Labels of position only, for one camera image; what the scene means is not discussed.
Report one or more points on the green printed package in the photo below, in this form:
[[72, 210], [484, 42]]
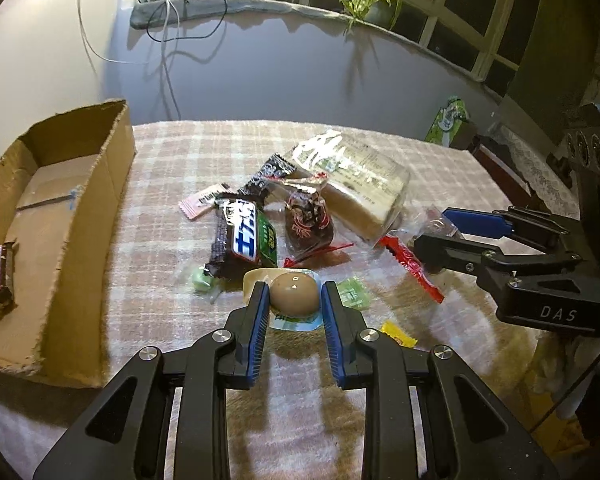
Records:
[[445, 122]]

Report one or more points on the green and black chocolate pack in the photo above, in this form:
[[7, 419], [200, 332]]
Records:
[[245, 240]]

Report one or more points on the dark snack bag red print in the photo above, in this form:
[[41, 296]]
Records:
[[307, 220]]

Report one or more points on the clear wrapped brown snack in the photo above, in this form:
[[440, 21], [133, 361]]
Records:
[[430, 221]]

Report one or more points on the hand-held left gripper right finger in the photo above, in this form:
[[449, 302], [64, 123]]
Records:
[[333, 335]]

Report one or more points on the packed brown egg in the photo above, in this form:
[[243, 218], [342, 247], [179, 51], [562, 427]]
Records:
[[290, 292]]

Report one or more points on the white window frame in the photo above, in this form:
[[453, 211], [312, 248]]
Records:
[[490, 40]]

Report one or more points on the red sausage stick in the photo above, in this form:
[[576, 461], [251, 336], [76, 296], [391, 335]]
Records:
[[410, 261]]

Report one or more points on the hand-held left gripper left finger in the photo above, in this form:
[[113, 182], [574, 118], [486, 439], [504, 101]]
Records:
[[258, 330]]

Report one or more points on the pink plaid tablecloth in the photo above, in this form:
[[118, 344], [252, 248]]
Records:
[[180, 150]]

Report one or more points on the small green candy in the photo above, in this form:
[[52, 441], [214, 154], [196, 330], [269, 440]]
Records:
[[352, 292], [202, 280]]

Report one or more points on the brown wrapped chocolate bar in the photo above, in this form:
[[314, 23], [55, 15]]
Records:
[[0, 272]]

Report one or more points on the white lace cloth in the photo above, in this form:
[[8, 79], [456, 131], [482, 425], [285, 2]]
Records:
[[535, 165]]

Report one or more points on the black patterned candy packet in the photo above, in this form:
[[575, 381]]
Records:
[[267, 175]]

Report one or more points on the small yellow candy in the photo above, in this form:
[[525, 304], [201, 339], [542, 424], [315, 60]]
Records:
[[399, 335]]

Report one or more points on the small pink packet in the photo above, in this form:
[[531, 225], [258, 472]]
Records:
[[200, 202]]

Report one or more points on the clear bagged bread loaf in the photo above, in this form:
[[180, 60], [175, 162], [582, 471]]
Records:
[[360, 185]]

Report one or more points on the cardboard box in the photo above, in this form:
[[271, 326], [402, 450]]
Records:
[[80, 240]]

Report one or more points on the dark wooden chair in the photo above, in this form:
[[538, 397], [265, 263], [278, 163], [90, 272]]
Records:
[[495, 170]]

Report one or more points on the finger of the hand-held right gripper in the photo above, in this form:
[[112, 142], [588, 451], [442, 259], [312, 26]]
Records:
[[445, 252], [475, 222]]

